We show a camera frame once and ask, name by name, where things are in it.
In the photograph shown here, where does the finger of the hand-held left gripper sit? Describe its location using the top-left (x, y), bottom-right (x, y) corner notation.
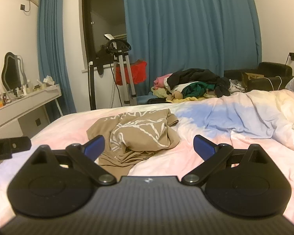
top-left (9, 136), bottom-right (32, 154)

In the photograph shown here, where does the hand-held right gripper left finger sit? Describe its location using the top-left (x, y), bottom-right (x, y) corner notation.
top-left (29, 135), bottom-right (117, 186)

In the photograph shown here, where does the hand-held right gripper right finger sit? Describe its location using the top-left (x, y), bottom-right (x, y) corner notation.
top-left (181, 135), bottom-right (270, 186)

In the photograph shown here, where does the tan printed t-shirt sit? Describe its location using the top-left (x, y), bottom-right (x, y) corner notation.
top-left (86, 108), bottom-right (181, 176)

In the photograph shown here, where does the pile of mixed clothes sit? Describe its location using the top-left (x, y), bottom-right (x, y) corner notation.
top-left (224, 62), bottom-right (294, 92)

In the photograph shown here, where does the white vanity desk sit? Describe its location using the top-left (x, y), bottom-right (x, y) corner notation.
top-left (0, 83), bottom-right (63, 137)

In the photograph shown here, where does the pastel tie-dye duvet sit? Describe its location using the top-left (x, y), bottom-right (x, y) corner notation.
top-left (0, 89), bottom-right (294, 228)

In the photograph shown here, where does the group of cosmetic bottles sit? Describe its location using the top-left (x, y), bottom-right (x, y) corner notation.
top-left (0, 80), bottom-right (43, 104)

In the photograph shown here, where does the tissue box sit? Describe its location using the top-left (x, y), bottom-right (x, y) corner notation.
top-left (42, 75), bottom-right (56, 86)

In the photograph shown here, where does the cardboard box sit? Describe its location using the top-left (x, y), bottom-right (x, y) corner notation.
top-left (242, 72), bottom-right (264, 91)

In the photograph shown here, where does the red cloth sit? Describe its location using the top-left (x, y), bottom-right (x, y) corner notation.
top-left (115, 61), bottom-right (147, 86)

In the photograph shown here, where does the garment steamer stand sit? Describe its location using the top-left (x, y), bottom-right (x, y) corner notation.
top-left (95, 33), bottom-right (138, 108)

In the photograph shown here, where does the narrow blue curtain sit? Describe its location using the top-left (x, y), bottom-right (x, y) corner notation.
top-left (37, 0), bottom-right (76, 117)

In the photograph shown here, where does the wide blue curtain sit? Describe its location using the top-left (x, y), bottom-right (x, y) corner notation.
top-left (122, 0), bottom-right (262, 96)

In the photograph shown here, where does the black floor stand frame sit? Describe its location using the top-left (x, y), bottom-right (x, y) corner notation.
top-left (88, 61), bottom-right (97, 110)

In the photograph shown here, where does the wavy frame mirror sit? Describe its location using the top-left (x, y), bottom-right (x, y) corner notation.
top-left (0, 52), bottom-right (27, 91)

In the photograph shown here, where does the white cable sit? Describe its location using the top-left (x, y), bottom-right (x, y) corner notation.
top-left (264, 76), bottom-right (283, 91)

